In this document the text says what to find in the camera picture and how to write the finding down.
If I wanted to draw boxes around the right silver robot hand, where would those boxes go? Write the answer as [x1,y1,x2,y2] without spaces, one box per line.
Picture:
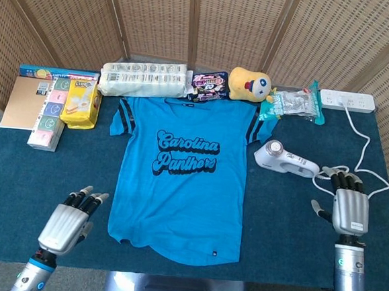
[308,164,374,238]

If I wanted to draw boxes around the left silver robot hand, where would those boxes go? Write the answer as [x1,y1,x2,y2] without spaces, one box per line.
[36,181,110,259]

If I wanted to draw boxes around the white handheld steamer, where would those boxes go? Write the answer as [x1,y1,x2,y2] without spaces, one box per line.
[252,138,322,179]

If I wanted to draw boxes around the blue Carolina Panthers t-shirt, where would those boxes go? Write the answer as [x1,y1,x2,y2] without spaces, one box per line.
[99,91,279,272]

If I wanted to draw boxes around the dark teal table cloth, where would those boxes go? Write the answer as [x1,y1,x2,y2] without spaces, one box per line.
[0,79,389,291]

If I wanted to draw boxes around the pastel squares tissue box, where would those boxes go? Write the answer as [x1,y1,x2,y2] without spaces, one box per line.
[26,74,71,153]

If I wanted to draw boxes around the white power strip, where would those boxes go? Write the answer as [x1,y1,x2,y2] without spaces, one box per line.
[318,88,377,115]

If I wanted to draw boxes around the clear packet with teal ends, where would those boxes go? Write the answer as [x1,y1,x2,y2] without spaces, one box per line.
[274,77,329,126]

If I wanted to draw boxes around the yellow Lipo snack bag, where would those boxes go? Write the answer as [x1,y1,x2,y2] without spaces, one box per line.
[58,77,104,131]

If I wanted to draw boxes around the blue-grey robot torso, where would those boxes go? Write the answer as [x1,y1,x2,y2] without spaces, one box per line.
[101,269,249,291]

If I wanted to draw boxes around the brown kraft notebook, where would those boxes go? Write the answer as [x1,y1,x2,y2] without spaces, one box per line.
[0,75,54,132]

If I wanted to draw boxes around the small teal snack packet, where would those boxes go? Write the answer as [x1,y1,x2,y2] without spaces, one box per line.
[259,91,286,124]

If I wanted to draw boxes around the flat blue box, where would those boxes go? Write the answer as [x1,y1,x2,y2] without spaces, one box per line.
[19,64,101,85]

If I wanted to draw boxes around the yellow plush toy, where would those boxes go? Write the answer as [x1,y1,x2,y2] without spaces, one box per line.
[227,66,278,104]

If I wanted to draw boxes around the white tissue multipack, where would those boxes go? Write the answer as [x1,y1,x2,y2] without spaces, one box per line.
[96,56,195,104]

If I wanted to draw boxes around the dark purple snack packet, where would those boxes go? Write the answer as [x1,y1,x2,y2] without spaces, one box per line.
[186,68,233,105]

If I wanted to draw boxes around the wicker folding screen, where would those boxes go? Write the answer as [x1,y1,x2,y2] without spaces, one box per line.
[0,0,389,181]

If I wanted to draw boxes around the white power cable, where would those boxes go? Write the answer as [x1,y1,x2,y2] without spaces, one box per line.
[311,100,389,202]

